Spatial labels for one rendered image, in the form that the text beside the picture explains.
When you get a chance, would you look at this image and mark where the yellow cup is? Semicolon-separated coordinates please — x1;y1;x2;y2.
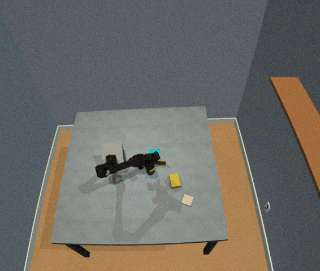
146;168;155;175

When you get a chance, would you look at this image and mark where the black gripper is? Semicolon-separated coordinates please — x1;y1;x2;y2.
138;152;160;170

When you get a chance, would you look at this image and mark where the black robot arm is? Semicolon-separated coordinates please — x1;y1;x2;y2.
95;153;155;178

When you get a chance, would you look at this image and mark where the yellow block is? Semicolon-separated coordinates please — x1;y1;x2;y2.
169;173;181;189

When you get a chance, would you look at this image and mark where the beige flat square slab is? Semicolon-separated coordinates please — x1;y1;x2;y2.
181;194;194;206

